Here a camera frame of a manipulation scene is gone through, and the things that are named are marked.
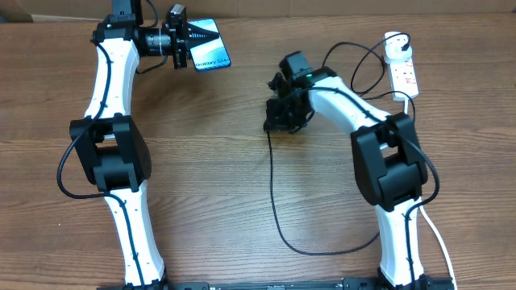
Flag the blue Galaxy smartphone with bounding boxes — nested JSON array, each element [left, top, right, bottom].
[[188, 19, 231, 72]]

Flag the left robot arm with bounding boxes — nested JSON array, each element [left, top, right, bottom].
[[62, 1, 231, 289]]

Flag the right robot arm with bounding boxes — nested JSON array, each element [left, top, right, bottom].
[[264, 51, 428, 289]]

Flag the white charger plug adapter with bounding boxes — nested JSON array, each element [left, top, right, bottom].
[[384, 31, 413, 64]]

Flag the white power strip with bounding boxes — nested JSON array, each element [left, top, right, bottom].
[[386, 57, 419, 102]]

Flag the brown cardboard backdrop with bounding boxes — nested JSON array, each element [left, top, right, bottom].
[[1, 0, 515, 22]]

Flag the white power strip cord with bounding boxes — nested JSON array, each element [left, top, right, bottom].
[[402, 98, 459, 290]]

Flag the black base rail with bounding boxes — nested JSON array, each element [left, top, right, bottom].
[[96, 277, 456, 290]]

